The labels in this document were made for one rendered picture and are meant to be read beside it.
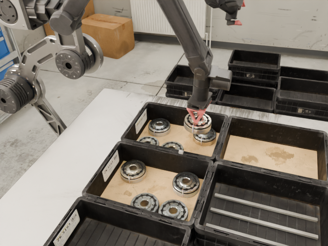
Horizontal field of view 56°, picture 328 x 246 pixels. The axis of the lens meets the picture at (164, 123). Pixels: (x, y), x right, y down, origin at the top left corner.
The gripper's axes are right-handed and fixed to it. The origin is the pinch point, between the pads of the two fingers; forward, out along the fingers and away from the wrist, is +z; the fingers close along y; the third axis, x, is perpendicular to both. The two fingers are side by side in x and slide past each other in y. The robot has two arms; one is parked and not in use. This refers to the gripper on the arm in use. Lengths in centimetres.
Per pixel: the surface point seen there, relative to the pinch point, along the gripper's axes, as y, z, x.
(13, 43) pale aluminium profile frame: 96, 48, 206
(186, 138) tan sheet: 11.7, 22.3, 7.5
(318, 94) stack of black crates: 130, 51, -53
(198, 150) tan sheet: 5.9, 22.0, -0.1
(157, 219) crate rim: -39.1, 12.7, -1.4
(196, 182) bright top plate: -13.9, 19.2, -6.1
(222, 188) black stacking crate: -10.5, 21.6, -15.4
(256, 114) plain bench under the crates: 59, 33, -17
